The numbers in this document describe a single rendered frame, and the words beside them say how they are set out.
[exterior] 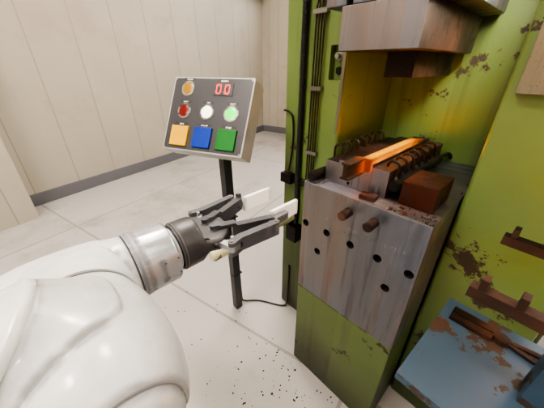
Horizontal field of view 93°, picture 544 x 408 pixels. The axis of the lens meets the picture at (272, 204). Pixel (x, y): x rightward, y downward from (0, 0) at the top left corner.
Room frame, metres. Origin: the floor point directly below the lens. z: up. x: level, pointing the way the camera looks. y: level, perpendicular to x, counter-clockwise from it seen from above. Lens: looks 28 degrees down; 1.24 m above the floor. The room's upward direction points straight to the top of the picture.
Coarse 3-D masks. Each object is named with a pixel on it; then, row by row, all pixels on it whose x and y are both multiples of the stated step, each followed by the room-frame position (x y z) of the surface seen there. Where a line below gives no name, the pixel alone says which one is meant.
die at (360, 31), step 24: (384, 0) 0.70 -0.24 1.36; (408, 0) 0.66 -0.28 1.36; (432, 0) 0.65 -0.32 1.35; (360, 24) 0.74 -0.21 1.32; (384, 24) 0.70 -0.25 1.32; (408, 24) 0.66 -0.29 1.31; (432, 24) 0.67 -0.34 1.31; (456, 24) 0.77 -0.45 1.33; (360, 48) 0.73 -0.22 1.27; (384, 48) 0.69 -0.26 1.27; (408, 48) 0.65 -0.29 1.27; (432, 48) 0.69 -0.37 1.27; (456, 48) 0.81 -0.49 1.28
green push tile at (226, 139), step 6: (222, 132) 0.92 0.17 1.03; (228, 132) 0.91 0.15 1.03; (234, 132) 0.90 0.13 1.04; (216, 138) 0.91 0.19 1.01; (222, 138) 0.90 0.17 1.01; (228, 138) 0.89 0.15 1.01; (234, 138) 0.89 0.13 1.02; (216, 144) 0.90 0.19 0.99; (222, 144) 0.89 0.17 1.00; (228, 144) 0.88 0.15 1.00; (234, 144) 0.88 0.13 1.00; (216, 150) 0.90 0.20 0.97; (222, 150) 0.88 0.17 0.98; (228, 150) 0.87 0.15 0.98
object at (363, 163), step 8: (400, 144) 0.85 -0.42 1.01; (408, 144) 0.86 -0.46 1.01; (376, 152) 0.76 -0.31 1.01; (384, 152) 0.76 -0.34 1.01; (392, 152) 0.78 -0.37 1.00; (352, 160) 0.65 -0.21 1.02; (360, 160) 0.65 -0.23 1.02; (368, 160) 0.67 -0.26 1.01; (376, 160) 0.71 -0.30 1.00; (344, 168) 0.63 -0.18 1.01; (352, 168) 0.64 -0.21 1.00; (360, 168) 0.67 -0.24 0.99; (368, 168) 0.66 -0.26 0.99; (344, 176) 0.62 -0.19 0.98; (352, 176) 0.63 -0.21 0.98
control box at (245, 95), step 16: (176, 80) 1.10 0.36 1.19; (192, 80) 1.07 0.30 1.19; (208, 80) 1.05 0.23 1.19; (224, 80) 1.02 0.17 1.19; (240, 80) 1.00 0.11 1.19; (256, 80) 0.98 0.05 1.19; (176, 96) 1.06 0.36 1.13; (192, 96) 1.04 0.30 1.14; (208, 96) 1.01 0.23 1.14; (224, 96) 0.99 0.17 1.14; (240, 96) 0.97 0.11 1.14; (256, 96) 0.98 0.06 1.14; (176, 112) 1.03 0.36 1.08; (192, 112) 1.01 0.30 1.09; (224, 112) 0.96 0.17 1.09; (240, 112) 0.94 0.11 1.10; (256, 112) 0.97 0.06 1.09; (192, 128) 0.97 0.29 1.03; (224, 128) 0.93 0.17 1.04; (240, 128) 0.91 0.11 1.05; (256, 128) 0.97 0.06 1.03; (240, 144) 0.88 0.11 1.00; (240, 160) 0.90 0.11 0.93
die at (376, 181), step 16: (368, 144) 0.95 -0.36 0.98; (384, 144) 0.91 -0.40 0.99; (416, 144) 0.88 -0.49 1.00; (336, 160) 0.76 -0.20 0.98; (384, 160) 0.71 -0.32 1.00; (400, 160) 0.73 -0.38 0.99; (416, 160) 0.76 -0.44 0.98; (336, 176) 0.75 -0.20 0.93; (368, 176) 0.67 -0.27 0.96; (384, 176) 0.64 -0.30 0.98; (368, 192) 0.67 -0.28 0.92; (384, 192) 0.64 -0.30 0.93
